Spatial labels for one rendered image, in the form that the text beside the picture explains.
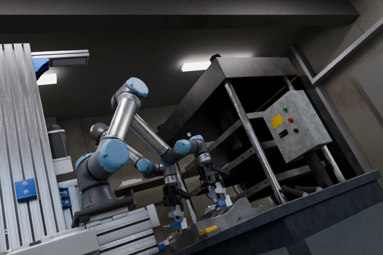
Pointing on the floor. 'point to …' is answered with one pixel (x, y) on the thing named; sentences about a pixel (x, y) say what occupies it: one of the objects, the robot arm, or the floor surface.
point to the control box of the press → (298, 132)
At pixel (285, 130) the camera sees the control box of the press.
